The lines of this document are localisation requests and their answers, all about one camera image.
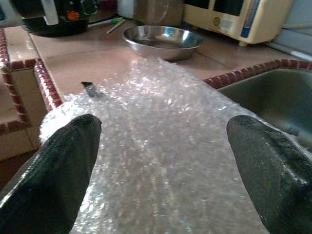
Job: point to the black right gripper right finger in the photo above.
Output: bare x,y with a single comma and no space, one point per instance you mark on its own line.
280,190

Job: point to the beige water ionizer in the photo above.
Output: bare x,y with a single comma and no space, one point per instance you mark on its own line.
243,24

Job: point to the white plastic jug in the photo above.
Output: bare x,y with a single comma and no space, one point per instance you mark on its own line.
125,8

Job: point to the steel bowl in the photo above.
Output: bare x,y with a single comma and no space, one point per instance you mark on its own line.
163,52

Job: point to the bubble wrap sheet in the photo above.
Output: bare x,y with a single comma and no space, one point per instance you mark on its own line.
158,146

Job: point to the black electric kettle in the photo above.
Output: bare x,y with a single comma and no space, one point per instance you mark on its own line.
61,26

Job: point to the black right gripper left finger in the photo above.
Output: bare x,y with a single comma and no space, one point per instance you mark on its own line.
44,190

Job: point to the white chopsticks green tip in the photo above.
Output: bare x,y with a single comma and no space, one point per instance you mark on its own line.
115,21

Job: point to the thin white tube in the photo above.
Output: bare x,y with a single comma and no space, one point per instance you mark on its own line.
292,52

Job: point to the jar with brown contents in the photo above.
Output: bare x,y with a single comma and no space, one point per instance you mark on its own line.
158,14

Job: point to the steel sink basin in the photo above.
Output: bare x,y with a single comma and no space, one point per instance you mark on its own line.
280,102

